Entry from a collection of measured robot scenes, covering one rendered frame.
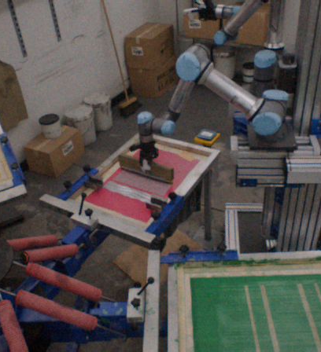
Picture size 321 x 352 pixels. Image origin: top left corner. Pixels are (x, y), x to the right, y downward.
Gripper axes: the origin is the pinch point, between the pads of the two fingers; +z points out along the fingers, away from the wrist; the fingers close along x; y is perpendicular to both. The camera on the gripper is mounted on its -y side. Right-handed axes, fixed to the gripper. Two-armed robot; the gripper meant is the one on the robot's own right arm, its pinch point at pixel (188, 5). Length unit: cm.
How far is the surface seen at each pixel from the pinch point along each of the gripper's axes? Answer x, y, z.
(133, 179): -97, 60, -10
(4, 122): -51, 100, 180
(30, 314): -190, 40, -31
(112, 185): -107, 58, -4
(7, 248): -181, 13, -25
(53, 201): -138, 45, 8
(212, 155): -60, 61, -43
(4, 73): -28, 61, 181
